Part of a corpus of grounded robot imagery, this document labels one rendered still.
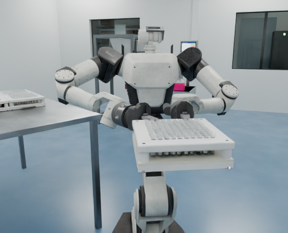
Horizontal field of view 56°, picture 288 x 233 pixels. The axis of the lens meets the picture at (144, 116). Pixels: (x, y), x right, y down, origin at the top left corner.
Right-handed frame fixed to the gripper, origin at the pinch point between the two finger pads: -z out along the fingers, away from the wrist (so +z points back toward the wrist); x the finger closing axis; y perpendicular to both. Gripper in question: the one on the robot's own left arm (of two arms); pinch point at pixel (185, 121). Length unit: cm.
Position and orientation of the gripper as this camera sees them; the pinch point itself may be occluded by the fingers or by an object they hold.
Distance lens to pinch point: 91.5
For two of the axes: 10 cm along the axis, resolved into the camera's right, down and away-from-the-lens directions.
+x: 0.0, 9.8, 2.2
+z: 0.4, -2.2, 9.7
